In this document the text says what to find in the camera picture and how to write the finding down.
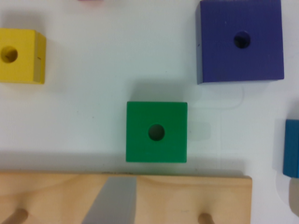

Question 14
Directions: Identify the blue rectangular block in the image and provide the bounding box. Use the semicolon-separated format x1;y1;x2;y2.
283;119;299;178

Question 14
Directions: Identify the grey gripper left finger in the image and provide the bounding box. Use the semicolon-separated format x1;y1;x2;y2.
82;177;136;224

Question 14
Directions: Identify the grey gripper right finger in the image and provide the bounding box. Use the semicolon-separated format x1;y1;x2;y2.
289;178;299;216

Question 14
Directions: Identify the green block with hole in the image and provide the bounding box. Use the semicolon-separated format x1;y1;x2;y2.
126;102;188;163

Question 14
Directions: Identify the red rectangular block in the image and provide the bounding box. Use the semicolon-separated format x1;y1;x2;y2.
79;0;103;2

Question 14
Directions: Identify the purple square block with hole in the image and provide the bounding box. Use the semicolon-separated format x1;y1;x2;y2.
195;0;284;83

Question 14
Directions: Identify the yellow block with hole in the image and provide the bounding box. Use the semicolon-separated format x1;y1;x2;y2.
0;28;47;84

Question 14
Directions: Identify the wooden peg board base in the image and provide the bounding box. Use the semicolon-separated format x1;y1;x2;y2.
0;173;252;224

